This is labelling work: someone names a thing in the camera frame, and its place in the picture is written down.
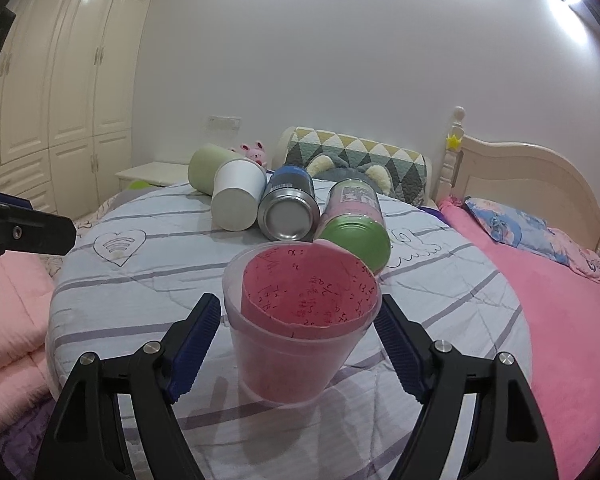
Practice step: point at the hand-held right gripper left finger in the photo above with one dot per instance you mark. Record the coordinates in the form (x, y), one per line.
(194, 355)

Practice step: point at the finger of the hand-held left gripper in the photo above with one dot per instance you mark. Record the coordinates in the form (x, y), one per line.
(35, 230)

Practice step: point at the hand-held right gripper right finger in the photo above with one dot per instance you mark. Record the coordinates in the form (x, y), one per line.
(399, 355)

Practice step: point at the clear cup with pink paper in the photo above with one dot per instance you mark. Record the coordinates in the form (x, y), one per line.
(290, 340)

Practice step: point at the white paper cup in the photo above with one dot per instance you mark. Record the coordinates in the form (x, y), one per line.
(236, 195)

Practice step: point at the pale green cup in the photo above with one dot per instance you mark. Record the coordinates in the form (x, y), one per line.
(204, 166)

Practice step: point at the round table striped cloth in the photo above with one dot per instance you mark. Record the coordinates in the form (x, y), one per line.
(140, 280)

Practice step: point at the pink folded blanket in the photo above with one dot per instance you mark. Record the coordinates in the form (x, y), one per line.
(10, 320)

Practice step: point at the cream nightstand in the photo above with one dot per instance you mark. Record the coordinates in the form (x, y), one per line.
(150, 173)

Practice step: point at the pink can with green lid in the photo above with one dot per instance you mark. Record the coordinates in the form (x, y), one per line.
(355, 220)

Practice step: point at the cream wardrobe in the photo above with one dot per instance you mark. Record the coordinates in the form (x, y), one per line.
(55, 85)

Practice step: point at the pink bed sheet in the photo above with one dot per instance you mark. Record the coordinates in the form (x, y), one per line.
(560, 330)

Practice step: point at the blue cartoon pillow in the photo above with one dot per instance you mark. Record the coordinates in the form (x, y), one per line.
(525, 230)

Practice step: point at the blue metal can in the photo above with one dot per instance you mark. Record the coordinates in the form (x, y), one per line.
(289, 205)

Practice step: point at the grey plush cushion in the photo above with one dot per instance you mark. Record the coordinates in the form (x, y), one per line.
(345, 170)

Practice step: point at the triangle patterned bolster pillow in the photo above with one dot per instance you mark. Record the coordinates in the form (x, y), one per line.
(360, 155)

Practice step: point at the pink plush toy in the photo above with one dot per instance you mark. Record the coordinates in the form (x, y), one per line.
(254, 152)

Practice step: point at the cream wooden headboard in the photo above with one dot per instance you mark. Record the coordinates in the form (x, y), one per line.
(525, 180)

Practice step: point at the yellow star ornament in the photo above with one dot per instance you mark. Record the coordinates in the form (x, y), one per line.
(453, 141)

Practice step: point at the wall switch panel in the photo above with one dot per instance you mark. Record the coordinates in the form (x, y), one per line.
(225, 120)

